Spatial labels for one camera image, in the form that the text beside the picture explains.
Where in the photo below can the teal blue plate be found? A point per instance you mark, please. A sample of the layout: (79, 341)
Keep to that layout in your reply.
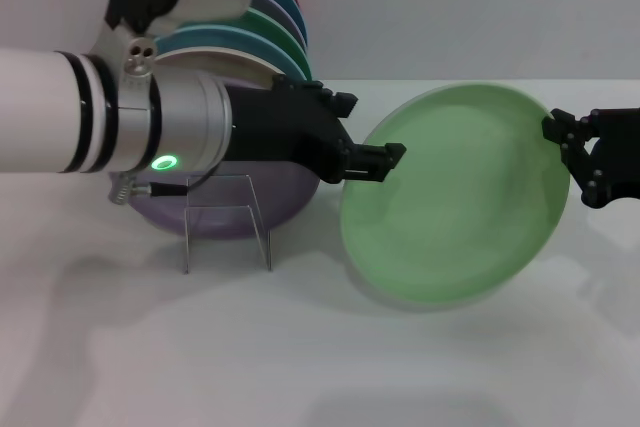
(285, 2)

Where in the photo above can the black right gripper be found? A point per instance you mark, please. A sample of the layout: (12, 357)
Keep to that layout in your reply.
(622, 147)

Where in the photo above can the lilac plate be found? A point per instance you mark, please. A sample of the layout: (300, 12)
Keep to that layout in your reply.
(280, 197)

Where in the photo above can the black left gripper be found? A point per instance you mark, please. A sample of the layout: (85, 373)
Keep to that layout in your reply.
(280, 122)

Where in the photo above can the light blue plate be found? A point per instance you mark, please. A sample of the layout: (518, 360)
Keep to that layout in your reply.
(225, 42)

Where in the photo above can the grey purple plate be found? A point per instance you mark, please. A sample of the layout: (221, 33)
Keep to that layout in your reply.
(280, 17)

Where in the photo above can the dark green plate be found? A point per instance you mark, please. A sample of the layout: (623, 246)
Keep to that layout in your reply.
(270, 29)

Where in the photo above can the light green plate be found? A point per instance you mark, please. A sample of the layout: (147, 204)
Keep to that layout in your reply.
(460, 207)

